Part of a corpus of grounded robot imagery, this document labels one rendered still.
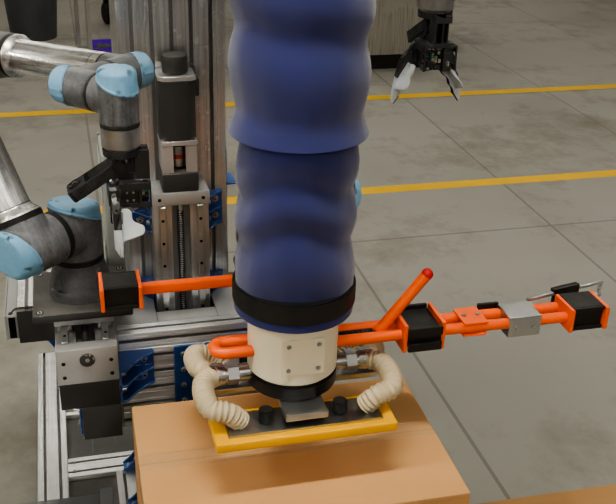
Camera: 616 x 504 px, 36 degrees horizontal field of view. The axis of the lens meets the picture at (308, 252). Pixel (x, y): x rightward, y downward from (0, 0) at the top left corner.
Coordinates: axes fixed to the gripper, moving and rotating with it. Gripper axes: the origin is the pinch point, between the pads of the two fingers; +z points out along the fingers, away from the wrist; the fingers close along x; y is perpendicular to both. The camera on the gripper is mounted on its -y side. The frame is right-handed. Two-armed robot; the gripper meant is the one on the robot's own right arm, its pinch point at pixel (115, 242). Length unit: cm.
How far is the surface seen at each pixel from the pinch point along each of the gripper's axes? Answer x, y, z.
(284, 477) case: -35, 27, 35
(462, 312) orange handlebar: -24, 65, 10
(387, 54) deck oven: 574, 259, 113
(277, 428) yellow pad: -38, 25, 22
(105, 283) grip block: -0.5, -2.6, 8.6
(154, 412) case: -9.2, 5.3, 35.2
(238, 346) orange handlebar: -27.2, 19.7, 10.1
